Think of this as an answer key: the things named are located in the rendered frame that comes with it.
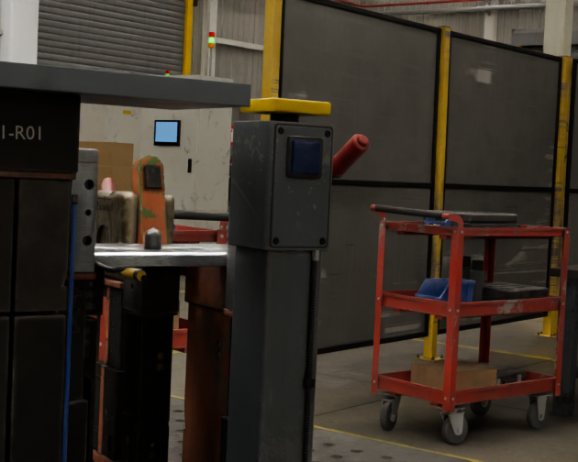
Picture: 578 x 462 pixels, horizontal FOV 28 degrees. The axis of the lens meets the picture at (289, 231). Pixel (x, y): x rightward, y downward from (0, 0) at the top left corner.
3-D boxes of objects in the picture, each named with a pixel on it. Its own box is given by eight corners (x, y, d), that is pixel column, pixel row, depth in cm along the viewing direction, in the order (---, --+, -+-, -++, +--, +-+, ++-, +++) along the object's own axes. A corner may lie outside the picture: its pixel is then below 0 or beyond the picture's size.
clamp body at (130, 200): (133, 445, 163) (143, 191, 161) (181, 471, 151) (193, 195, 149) (62, 453, 157) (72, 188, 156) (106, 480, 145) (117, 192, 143)
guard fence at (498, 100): (542, 334, 836) (559, 57, 825) (561, 335, 827) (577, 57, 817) (237, 392, 564) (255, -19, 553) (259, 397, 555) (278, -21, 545)
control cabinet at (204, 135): (131, 269, 1188) (141, 31, 1175) (167, 268, 1230) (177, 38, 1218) (190, 277, 1140) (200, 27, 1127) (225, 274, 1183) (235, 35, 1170)
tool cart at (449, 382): (480, 411, 547) (491, 206, 542) (559, 430, 513) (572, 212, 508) (357, 429, 495) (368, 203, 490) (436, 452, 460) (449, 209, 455)
